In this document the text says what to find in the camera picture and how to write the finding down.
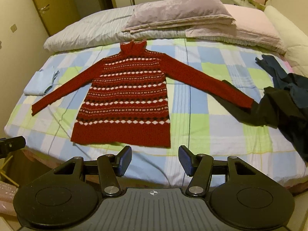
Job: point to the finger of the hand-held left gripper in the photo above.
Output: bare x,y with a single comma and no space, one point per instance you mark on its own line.
12,144

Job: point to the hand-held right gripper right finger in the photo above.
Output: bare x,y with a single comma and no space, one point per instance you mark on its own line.
185,160

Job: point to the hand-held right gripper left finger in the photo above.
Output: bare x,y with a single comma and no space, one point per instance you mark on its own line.
125,160

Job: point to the red patterned sweater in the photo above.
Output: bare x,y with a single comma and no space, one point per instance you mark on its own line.
125,96

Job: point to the thin wooden sticks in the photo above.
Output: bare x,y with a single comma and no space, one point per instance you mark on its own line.
8,173

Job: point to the bed with checkered sheet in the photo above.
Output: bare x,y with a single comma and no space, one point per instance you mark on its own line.
192,115

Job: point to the pink cloth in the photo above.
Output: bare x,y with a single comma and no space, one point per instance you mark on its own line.
7,202

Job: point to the light blue folded cloth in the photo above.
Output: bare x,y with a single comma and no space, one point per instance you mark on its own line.
38,83

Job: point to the black garment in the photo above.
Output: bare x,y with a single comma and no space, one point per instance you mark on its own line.
276,108

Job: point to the blue jeans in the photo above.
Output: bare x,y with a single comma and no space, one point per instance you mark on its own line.
272,67

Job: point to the navy garment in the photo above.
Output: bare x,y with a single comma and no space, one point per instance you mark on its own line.
300,93

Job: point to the wooden door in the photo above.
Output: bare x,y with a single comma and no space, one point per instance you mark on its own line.
53,2

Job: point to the pink pillow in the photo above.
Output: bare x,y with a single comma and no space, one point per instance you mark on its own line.
250,21

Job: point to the mauve pillow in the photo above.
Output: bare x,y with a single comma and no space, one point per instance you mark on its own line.
178,7

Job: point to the white nightstand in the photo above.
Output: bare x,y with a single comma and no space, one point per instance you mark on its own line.
243,1

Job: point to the light switch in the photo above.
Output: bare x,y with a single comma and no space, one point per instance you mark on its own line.
13,28

